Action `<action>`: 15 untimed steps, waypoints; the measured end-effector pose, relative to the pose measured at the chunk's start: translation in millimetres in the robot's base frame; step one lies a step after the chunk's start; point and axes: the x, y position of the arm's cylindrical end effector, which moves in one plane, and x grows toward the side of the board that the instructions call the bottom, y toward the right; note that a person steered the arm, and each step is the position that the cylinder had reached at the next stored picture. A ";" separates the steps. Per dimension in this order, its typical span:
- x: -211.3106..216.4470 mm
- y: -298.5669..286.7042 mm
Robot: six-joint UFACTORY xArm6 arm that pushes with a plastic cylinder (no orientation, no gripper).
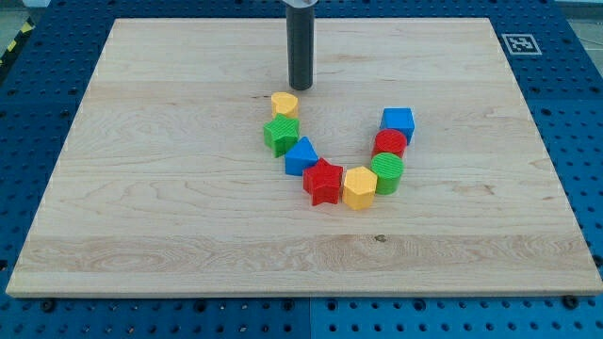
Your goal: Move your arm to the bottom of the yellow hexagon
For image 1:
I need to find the yellow heart block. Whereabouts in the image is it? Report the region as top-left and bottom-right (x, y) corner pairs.
(270, 92), (299, 118)

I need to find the wooden board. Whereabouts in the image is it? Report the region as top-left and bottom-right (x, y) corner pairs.
(7, 18), (602, 298)

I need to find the green star block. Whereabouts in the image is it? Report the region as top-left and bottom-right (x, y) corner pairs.
(263, 114), (300, 158)

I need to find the yellow hexagon block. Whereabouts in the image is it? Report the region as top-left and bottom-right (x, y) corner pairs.
(342, 167), (377, 210)

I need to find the yellow black hazard tape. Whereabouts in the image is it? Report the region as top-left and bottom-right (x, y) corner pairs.
(1, 17), (36, 68)

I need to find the white fiducial marker tag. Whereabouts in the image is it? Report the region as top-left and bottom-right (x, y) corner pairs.
(501, 33), (542, 56)

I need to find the blue cube block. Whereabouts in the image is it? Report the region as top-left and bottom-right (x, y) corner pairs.
(380, 107), (416, 144)

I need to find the red star block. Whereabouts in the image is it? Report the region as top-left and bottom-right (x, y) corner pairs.
(302, 157), (343, 206)

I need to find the blue triangle block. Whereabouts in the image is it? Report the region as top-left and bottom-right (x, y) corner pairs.
(285, 137), (318, 176)

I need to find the red cylinder block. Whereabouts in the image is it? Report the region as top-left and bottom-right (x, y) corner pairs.
(371, 128), (408, 158)

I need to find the green cylinder block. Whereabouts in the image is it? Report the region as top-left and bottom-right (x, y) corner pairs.
(370, 153), (404, 195)

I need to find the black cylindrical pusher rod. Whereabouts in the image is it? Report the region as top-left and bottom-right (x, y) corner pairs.
(285, 5), (315, 90)

